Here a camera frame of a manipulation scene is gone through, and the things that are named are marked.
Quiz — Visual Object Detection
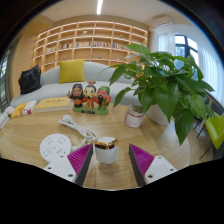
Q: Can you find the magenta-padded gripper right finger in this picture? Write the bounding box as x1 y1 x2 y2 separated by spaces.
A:
128 143 178 188

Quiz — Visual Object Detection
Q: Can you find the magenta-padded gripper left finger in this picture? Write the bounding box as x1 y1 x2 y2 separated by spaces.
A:
43 143 95 187

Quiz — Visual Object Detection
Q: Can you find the white charger with gold rim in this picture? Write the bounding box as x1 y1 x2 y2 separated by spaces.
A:
94 136 120 165

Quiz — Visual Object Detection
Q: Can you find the round white power strip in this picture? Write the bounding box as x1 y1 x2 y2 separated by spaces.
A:
39 133 73 163

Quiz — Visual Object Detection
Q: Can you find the small white can red label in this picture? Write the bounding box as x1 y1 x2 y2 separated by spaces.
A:
124 104 147 129

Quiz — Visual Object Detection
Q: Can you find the flat yellow book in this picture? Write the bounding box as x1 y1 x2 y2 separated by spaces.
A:
34 96 72 114

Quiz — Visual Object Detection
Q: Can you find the yellow-green chair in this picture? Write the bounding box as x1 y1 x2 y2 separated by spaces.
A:
203 112 224 159

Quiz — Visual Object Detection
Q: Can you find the three-figure cartoon figurine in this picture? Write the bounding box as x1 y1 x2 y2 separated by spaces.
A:
66 80 113 116

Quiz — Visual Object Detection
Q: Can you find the grey sofa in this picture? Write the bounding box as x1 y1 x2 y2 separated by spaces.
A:
9 61 148 108

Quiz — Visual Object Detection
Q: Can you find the green potted plant white pot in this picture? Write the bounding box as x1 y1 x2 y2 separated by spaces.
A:
108 43 216 146

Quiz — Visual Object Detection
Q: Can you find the black bag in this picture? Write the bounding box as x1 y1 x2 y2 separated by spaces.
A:
17 65 43 95

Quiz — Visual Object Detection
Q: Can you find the yellow cushion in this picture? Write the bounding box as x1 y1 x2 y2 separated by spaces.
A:
58 58 87 85

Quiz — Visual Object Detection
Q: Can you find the white sheer curtain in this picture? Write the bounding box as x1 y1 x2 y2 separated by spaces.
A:
157 32 177 56
196 43 224 104

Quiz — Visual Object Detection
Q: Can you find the black-framed window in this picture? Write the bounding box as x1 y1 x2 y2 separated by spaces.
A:
174 34 199 68

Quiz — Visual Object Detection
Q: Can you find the wooden shelf unit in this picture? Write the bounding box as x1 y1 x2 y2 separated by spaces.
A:
32 20 149 74

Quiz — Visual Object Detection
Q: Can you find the white air conditioner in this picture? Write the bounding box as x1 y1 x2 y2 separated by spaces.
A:
152 15 175 29

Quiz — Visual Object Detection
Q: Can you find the long ceiling light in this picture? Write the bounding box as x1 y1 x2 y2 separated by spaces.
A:
96 0 104 16

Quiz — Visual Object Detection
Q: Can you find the white power cable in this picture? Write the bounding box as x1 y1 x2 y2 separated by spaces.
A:
58 114 99 153

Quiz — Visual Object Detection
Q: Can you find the glass door with dark frame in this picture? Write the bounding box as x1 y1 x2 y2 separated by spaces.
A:
0 43 18 113

